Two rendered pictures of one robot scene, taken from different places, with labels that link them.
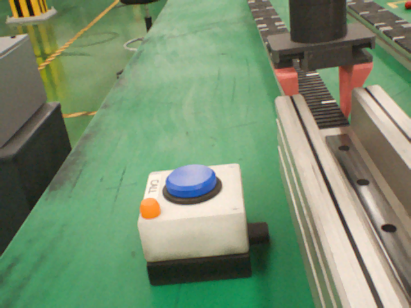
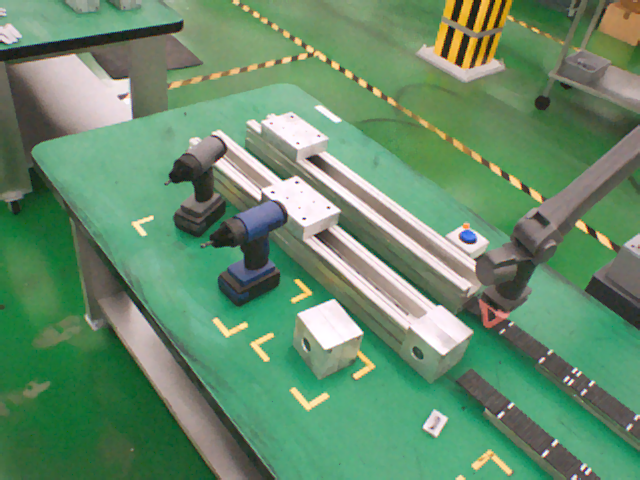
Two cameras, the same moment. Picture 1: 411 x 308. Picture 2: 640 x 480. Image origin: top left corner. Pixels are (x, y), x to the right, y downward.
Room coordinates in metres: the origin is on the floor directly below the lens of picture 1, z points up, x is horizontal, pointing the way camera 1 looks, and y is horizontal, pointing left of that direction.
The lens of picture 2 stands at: (0.77, -1.13, 1.75)
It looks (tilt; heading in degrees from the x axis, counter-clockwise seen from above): 40 degrees down; 127
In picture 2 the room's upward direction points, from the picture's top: 10 degrees clockwise
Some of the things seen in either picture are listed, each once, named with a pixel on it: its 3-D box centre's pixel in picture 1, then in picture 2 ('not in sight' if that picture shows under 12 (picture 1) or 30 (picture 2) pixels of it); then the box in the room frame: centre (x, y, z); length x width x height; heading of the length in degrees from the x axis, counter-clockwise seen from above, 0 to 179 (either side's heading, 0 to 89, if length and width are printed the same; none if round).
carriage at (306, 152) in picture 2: not in sight; (293, 140); (-0.19, -0.08, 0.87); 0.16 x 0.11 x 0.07; 176
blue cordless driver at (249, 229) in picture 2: not in sight; (241, 257); (0.10, -0.51, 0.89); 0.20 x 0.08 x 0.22; 87
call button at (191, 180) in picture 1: (191, 185); (468, 237); (0.35, 0.01, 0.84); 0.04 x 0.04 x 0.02
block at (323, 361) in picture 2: not in sight; (331, 336); (0.34, -0.47, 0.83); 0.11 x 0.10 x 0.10; 78
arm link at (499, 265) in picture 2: not in sight; (513, 256); (0.52, -0.17, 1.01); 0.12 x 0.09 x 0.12; 68
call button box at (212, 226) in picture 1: (207, 218); (462, 248); (0.35, 0.01, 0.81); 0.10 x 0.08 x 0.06; 86
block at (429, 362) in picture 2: not in sight; (438, 341); (0.49, -0.30, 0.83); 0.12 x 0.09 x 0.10; 86
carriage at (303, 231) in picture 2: not in sight; (298, 211); (0.05, -0.28, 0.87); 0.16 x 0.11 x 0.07; 176
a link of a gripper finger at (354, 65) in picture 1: (331, 82); (496, 309); (0.53, -0.15, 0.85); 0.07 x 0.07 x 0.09; 86
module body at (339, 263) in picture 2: not in sight; (296, 226); (0.05, -0.28, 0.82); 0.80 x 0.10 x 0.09; 176
